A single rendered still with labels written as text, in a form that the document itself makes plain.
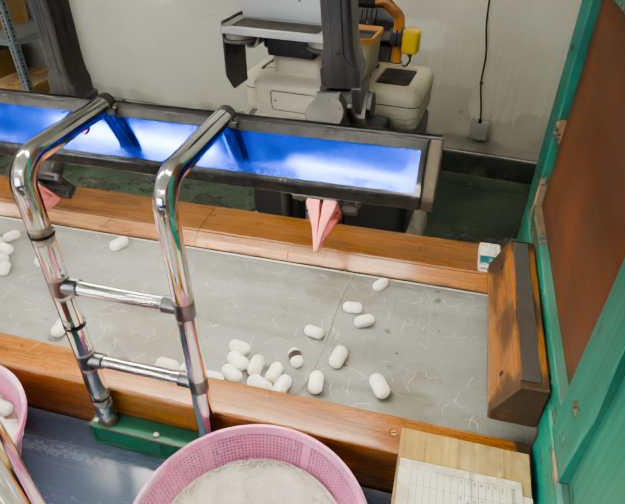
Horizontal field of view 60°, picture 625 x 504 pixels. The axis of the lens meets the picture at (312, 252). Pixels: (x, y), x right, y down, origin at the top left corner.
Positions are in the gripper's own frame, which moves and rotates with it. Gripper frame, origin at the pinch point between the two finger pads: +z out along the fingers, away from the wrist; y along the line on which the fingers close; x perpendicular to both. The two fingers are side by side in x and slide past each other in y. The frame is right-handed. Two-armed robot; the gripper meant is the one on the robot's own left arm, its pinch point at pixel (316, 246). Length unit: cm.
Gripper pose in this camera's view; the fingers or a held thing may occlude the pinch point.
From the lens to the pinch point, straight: 83.2
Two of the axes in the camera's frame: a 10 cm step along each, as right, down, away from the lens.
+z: -1.9, 9.6, -2.0
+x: 1.7, 2.3, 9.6
